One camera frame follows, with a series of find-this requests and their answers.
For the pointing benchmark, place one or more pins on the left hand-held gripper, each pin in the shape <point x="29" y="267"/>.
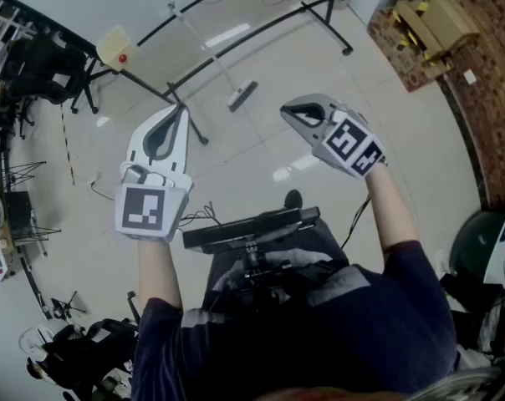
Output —
<point x="144" y="209"/>

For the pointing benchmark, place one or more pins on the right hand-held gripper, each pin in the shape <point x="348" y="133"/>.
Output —
<point x="348" y="140"/>

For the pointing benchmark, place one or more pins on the white broom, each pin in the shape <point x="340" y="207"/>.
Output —
<point x="242" y="96"/>

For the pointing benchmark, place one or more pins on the person's left forearm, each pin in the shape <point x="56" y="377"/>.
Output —
<point x="158" y="270"/>

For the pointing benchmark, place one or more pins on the person's right forearm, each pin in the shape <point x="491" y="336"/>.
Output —
<point x="390" y="211"/>

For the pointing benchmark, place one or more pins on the person's right black shoe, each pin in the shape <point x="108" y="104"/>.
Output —
<point x="293" y="199"/>

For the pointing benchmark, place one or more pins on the striped floor tape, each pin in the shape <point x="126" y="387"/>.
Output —
<point x="67" y="140"/>

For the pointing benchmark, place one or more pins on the brown printed cardboard box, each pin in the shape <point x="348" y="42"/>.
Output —
<point x="399" y="57"/>

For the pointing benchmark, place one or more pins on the beige box with red button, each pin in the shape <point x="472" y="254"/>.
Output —
<point x="112" y="46"/>

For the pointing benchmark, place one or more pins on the black chest-mounted device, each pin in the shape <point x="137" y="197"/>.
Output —
<point x="244" y="228"/>

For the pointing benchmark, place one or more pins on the black office chair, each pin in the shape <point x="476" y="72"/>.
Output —
<point x="47" y="73"/>

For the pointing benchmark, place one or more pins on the black box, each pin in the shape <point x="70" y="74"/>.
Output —
<point x="18" y="211"/>

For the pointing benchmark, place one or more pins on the plain cardboard box yellow tape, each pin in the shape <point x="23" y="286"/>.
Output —
<point x="445" y="19"/>

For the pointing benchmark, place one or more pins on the small black tripod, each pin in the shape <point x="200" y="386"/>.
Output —
<point x="62" y="307"/>

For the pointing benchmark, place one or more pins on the dark green round bin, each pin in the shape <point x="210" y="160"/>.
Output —
<point x="474" y="245"/>

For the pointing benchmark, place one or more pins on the black and white chair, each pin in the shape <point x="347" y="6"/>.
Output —
<point x="89" y="349"/>

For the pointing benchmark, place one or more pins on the person's dark shirt torso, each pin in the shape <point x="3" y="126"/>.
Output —
<point x="319" y="349"/>

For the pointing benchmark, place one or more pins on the white round table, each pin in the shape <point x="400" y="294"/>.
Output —
<point x="497" y="261"/>

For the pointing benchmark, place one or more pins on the black chest mount bracket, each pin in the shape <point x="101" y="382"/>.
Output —
<point x="252" y="261"/>

